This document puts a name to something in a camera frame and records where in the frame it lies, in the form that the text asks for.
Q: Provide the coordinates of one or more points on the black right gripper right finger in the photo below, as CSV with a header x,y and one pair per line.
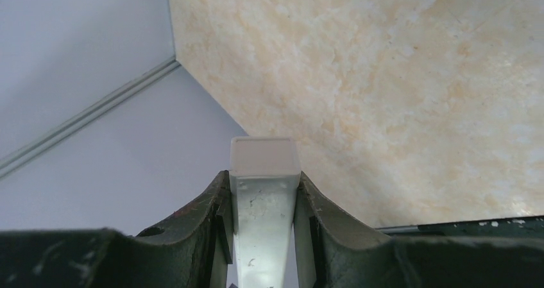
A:
x,y
334,249

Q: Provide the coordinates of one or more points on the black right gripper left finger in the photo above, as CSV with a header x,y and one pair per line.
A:
x,y
190,248

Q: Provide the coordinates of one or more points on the white remote control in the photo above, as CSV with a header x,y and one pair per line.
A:
x,y
264,176

